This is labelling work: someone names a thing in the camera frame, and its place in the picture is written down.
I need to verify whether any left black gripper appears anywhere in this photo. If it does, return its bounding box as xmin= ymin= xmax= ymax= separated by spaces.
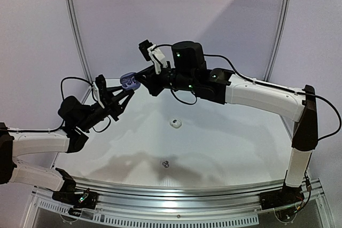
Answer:
xmin=76 ymin=84 xmax=133 ymax=132

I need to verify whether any grey oval puck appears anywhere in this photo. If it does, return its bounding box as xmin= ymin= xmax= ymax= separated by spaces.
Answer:
xmin=120 ymin=72 xmax=141 ymax=91

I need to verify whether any white earbud charging case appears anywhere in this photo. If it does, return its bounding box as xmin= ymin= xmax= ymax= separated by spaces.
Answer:
xmin=169 ymin=118 xmax=182 ymax=129

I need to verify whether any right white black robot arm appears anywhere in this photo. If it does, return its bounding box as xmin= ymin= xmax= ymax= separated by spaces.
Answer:
xmin=136 ymin=40 xmax=318 ymax=205

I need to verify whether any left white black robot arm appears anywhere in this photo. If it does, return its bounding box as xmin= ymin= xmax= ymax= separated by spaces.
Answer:
xmin=1 ymin=87 xmax=134 ymax=203

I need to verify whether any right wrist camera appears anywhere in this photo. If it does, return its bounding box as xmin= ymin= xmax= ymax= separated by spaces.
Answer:
xmin=138 ymin=40 xmax=168 ymax=75

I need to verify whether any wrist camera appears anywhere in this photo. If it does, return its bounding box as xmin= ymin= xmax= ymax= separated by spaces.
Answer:
xmin=138 ymin=40 xmax=168 ymax=75
xmin=92 ymin=74 xmax=106 ymax=108

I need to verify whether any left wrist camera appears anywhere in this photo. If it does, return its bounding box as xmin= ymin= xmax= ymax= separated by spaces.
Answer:
xmin=92 ymin=74 xmax=106 ymax=108

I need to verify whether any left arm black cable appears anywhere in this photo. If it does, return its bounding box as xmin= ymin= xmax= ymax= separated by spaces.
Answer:
xmin=2 ymin=76 xmax=112 ymax=134

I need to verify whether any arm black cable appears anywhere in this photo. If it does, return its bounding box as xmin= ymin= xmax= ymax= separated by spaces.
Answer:
xmin=153 ymin=43 xmax=342 ymax=142
xmin=2 ymin=76 xmax=112 ymax=134

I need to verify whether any aluminium front rail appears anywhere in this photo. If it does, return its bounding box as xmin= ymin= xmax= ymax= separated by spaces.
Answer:
xmin=31 ymin=177 xmax=325 ymax=214

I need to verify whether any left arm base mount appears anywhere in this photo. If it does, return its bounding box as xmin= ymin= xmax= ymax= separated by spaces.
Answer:
xmin=52 ymin=168 xmax=99 ymax=209

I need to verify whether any left aluminium frame post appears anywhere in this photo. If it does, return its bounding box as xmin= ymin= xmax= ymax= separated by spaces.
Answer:
xmin=65 ymin=0 xmax=92 ymax=81

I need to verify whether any aluminium frame post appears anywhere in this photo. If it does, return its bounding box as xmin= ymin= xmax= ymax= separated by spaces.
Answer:
xmin=65 ymin=0 xmax=92 ymax=81
xmin=263 ymin=0 xmax=290 ymax=81

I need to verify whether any right aluminium frame post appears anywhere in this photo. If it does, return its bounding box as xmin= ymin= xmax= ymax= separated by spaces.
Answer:
xmin=263 ymin=0 xmax=290 ymax=81

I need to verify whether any white slotted cable duct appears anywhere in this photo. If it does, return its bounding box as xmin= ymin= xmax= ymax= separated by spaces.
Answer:
xmin=31 ymin=199 xmax=260 ymax=227

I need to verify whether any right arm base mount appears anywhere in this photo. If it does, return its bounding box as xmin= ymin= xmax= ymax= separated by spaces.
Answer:
xmin=259 ymin=171 xmax=312 ymax=213

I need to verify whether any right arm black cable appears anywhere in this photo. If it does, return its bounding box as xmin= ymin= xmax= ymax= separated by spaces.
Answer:
xmin=153 ymin=43 xmax=342 ymax=142

